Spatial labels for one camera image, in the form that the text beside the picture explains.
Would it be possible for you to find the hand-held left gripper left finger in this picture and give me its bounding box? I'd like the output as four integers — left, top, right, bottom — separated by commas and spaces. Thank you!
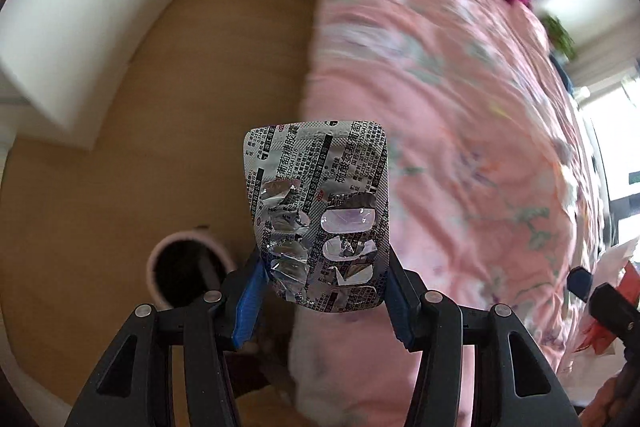
65, 248, 273, 427

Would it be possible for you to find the pink round waste bin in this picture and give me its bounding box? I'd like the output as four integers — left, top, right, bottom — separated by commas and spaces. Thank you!
146, 227, 236, 310

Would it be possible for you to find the person's right forearm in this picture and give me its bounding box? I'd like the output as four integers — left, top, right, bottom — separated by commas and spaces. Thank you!
580, 369, 640, 427

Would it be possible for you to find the bright window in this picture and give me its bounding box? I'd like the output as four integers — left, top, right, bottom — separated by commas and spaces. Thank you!
585, 62, 640, 258

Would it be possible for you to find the green potted plant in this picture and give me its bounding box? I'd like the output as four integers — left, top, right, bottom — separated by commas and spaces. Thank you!
542, 14, 578, 60

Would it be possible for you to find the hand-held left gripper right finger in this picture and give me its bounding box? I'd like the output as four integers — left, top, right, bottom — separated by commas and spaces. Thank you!
382, 248, 583, 427

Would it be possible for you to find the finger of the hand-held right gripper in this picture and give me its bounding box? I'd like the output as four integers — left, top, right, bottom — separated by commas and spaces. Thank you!
588, 284, 640, 335
567, 266, 596, 303

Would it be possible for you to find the pink floral blanket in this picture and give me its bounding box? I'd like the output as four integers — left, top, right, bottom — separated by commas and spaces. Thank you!
290, 0, 608, 427

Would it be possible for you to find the white wardrobe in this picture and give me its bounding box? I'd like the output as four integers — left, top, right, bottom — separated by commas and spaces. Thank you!
0, 0, 258, 150

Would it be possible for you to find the silver foil blister pack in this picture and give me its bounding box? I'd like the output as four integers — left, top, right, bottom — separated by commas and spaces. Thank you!
242, 118, 391, 317

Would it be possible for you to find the white and red wrapper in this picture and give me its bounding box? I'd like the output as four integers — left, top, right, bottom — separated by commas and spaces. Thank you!
570, 237, 640, 355

